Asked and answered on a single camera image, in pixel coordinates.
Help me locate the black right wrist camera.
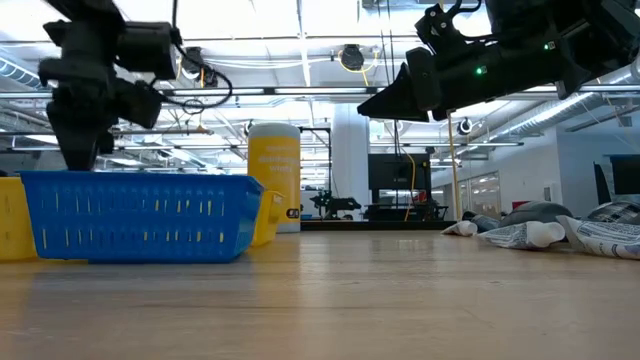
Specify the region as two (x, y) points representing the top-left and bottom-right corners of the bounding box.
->
(413, 0), (484, 54)

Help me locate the black right camera cable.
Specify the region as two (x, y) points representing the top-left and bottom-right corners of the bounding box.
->
(446, 0), (496, 44)

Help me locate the yellow plastic slotted basket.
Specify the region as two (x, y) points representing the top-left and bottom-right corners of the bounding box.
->
(0, 175), (39, 263)
(251, 189), (285, 248)

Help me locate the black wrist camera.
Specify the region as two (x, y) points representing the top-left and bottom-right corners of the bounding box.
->
(413, 0), (484, 54)
(114, 78), (165, 130)

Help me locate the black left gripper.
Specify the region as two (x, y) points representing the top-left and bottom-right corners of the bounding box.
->
(38, 54), (121, 172)

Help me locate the black left camera cable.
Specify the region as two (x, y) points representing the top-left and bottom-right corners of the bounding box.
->
(149, 42), (234, 116)

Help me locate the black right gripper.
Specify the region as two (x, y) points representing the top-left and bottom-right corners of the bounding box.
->
(356, 34), (571, 124)

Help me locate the black monitor on stand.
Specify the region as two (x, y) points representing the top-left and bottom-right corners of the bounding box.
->
(367, 152), (433, 221)

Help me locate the yellow wipes canister white lid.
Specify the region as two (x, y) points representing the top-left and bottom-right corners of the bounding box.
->
(247, 122), (302, 234)

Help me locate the black aluminium rig frame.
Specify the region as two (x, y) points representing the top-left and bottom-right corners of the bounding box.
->
(299, 219), (457, 232)

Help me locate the thin yellow hanging cable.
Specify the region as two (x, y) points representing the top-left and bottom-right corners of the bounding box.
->
(403, 149), (418, 221)

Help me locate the distant black robot rig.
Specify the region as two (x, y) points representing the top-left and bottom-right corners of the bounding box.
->
(308, 189), (363, 221)

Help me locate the black travel tube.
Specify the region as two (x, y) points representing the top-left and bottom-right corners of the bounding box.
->
(462, 210), (503, 234)

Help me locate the black desk monitor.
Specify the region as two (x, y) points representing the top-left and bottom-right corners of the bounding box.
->
(592, 153), (640, 206)

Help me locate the black camera cable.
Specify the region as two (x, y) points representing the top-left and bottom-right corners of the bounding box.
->
(446, 0), (496, 44)
(149, 42), (234, 116)

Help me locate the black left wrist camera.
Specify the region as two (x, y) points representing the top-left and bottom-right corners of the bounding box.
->
(114, 78), (165, 130)

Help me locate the blue plastic slotted basket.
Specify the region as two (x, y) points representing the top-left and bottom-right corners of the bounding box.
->
(18, 170), (265, 265)

